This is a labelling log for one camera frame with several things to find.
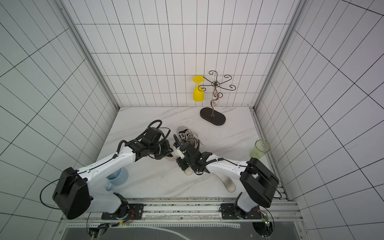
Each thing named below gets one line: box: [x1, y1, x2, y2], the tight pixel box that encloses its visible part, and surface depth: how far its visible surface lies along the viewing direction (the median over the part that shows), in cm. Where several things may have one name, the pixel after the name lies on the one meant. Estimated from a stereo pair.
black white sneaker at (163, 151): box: [157, 144, 174, 160], surface depth 74 cm
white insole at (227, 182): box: [213, 173, 236, 193], surface depth 83 cm
